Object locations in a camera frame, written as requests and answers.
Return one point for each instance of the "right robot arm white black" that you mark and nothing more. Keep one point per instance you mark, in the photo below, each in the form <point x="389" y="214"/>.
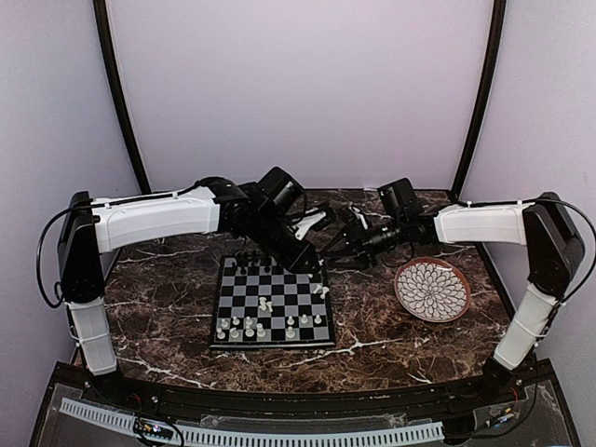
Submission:
<point x="542" y="226"/>

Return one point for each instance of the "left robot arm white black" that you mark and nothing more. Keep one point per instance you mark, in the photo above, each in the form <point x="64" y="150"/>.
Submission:
<point x="273" y="213"/>

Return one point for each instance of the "white king piece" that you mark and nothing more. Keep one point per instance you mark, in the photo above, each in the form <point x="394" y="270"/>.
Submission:
<point x="260" y="330"/>

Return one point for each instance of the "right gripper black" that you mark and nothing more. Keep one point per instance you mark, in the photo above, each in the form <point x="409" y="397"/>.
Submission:
<point x="358" y="245"/>

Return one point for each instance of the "black frame post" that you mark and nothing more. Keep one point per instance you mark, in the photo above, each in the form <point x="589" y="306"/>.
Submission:
<point x="110" y="63"/>
<point x="482" y="97"/>

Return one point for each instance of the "black grey chessboard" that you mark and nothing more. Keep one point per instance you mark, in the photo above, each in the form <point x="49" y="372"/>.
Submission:
<point x="243" y="281"/>

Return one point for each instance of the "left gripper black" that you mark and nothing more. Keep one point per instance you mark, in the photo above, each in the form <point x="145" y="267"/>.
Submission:
<point x="295" y="262"/>

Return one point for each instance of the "left black frame post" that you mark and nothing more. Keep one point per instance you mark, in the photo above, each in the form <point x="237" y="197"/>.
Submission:
<point x="110" y="63"/>

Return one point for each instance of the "right black frame post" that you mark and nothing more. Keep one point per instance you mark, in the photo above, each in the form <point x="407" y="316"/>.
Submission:
<point x="482" y="97"/>

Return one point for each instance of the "patterned ceramic plate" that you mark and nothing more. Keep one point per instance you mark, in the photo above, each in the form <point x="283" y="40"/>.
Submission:
<point x="432" y="290"/>

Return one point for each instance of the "white slotted cable duct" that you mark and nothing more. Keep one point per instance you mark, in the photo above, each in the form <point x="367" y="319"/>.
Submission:
<point x="156" y="432"/>

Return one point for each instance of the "black front table rail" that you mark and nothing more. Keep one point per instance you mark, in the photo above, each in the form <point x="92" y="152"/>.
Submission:
<point x="185" y="402"/>

